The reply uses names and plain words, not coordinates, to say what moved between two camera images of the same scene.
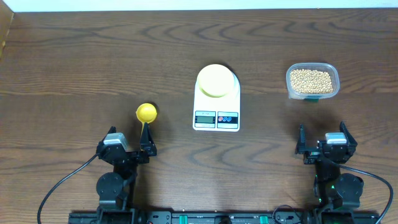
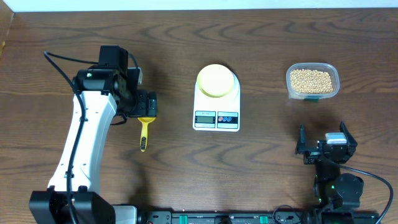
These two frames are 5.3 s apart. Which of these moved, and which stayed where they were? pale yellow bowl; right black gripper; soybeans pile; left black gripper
Moved: left black gripper
Stayed: right black gripper; soybeans pile; pale yellow bowl
